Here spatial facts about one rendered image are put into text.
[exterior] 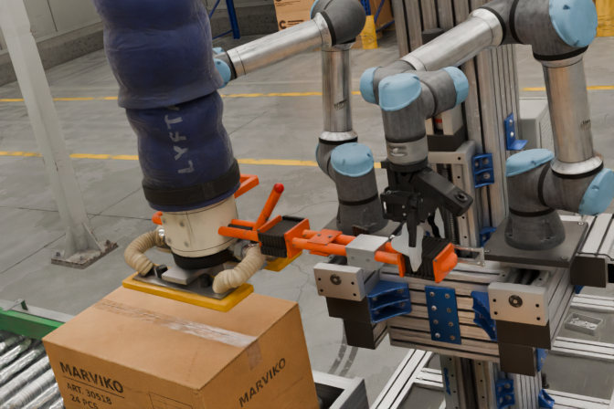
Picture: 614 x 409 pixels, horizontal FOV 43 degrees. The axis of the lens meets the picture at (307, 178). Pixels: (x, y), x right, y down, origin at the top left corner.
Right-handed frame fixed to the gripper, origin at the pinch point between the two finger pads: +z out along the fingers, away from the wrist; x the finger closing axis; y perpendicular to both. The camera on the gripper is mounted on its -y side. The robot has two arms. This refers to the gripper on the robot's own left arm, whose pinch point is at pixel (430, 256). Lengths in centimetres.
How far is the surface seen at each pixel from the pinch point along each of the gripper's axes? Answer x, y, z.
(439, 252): 1.5, -2.9, -2.1
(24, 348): -8, 186, 75
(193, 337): 4, 71, 33
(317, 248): 3.9, 24.3, 0.3
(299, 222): -2.9, 33.9, -1.3
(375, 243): 0.5, 11.8, -1.2
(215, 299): 14, 47, 11
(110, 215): -193, 379, 129
